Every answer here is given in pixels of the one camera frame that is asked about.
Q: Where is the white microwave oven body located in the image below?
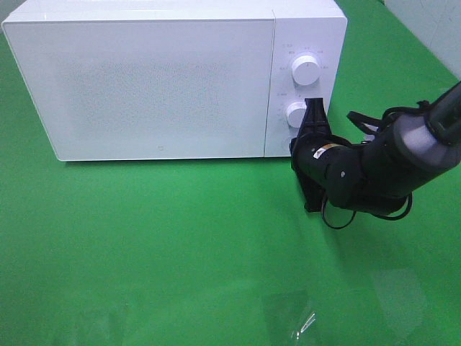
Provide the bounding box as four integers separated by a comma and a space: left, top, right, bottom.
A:
1, 1, 347, 157

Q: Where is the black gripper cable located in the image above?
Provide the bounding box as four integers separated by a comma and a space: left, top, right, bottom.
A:
320, 190, 414, 229

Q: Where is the clear tape patch on table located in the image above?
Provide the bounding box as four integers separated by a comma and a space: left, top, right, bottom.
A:
262, 290, 322, 345

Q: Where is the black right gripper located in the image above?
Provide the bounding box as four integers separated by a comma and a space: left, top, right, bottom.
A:
290, 98, 407, 217

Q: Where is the white microwave knob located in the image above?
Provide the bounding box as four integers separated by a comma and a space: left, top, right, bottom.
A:
291, 55, 321, 86
286, 102, 307, 128

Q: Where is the round white door button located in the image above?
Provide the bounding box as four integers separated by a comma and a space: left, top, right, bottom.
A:
282, 137, 296, 155

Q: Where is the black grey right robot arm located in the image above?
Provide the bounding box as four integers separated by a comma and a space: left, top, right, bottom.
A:
290, 84, 460, 221

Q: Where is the white microwave door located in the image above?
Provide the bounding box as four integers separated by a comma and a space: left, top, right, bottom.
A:
4, 20, 274, 161

